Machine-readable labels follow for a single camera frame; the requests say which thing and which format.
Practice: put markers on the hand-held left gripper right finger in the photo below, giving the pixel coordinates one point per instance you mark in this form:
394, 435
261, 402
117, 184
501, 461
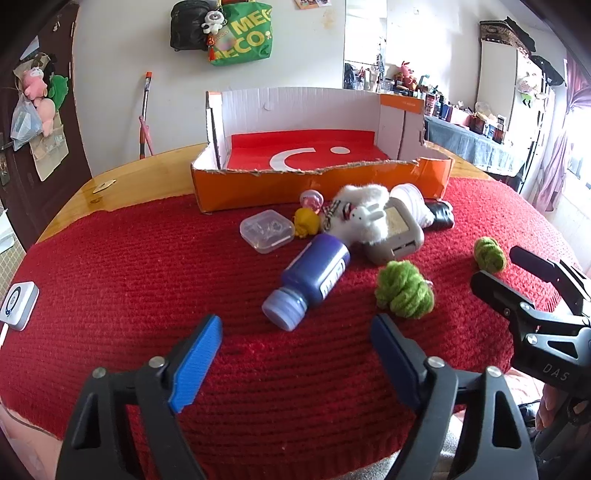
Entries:
392, 360

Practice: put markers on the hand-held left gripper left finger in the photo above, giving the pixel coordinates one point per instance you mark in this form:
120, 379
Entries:
196, 364

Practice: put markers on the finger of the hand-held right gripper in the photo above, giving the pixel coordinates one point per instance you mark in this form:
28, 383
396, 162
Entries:
540, 265
496, 290

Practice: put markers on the small green yarn ball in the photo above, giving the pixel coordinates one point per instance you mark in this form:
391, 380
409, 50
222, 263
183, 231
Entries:
490, 254

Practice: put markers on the large green yarn ball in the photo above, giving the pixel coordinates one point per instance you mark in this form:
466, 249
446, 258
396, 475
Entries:
404, 290

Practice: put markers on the grey rounded case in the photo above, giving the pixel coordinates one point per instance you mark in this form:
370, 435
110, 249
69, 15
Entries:
401, 235

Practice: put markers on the blue plastic bottle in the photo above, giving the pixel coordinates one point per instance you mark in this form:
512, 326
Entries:
314, 272

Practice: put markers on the black and white socks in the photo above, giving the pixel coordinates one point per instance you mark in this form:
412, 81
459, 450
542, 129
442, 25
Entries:
415, 203

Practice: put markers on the small clear plastic case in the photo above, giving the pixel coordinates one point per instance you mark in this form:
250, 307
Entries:
267, 230

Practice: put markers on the small yellow toy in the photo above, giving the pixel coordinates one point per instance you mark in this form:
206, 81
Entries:
307, 221

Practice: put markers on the pink pacifier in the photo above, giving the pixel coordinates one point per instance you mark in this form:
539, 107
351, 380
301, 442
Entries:
310, 199

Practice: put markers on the orange cardboard box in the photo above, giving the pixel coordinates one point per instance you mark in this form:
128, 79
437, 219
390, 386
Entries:
258, 189

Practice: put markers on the person's right hand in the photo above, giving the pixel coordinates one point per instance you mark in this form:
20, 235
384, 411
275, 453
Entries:
549, 406

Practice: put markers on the purple curtain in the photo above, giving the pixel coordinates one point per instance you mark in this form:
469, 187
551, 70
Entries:
554, 170

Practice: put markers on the red knitted mat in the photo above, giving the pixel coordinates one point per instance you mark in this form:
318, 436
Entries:
138, 286

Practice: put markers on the table with blue cloth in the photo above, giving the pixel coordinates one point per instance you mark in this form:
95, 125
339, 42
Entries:
466, 143

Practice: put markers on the white and green plush toy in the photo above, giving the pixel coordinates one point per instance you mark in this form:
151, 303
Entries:
526, 87

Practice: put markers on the white square device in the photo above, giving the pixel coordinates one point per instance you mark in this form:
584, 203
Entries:
18, 304

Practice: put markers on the row of cosmetic bottles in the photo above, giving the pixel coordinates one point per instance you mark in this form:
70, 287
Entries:
438, 104

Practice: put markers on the white wardrobe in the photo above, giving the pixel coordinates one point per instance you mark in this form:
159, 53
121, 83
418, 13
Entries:
498, 78

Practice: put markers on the pink cloth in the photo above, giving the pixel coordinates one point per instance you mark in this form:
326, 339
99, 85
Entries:
18, 443

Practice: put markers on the black hanging cloth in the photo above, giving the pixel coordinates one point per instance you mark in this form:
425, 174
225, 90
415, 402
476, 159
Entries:
549, 69

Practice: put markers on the small flat plate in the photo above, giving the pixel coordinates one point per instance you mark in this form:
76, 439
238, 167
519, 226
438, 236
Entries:
104, 186

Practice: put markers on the white tiled ledge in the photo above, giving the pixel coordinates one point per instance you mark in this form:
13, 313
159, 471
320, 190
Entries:
9, 249

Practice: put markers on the patterned storage box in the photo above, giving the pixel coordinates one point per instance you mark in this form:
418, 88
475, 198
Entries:
503, 32

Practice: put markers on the pink plush toy on dresser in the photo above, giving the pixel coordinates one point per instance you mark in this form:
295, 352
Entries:
406, 70

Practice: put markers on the beige cloth bag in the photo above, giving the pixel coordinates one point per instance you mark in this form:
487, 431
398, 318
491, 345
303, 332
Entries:
48, 157

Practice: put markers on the metal stick with orange tip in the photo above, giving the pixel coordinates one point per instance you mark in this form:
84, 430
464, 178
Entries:
147, 97

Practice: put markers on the dark brown door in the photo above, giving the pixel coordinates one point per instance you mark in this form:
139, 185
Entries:
76, 115

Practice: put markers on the light pink plush toy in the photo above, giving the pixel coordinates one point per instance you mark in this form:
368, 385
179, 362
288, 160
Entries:
46, 115

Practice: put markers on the clear plastic bag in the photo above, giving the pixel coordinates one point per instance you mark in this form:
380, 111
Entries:
23, 127

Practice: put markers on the red knot charm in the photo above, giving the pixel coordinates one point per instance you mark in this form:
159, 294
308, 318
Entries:
212, 44

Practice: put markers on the pink plush pig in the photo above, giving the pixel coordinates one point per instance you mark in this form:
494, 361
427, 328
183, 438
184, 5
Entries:
34, 83

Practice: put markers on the green tote bag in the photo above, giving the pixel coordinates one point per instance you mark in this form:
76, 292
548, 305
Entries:
247, 39

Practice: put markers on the black hanging bag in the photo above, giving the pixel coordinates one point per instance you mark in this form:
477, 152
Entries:
187, 25

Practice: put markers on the wall photos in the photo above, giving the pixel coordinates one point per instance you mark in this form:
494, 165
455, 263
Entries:
314, 3

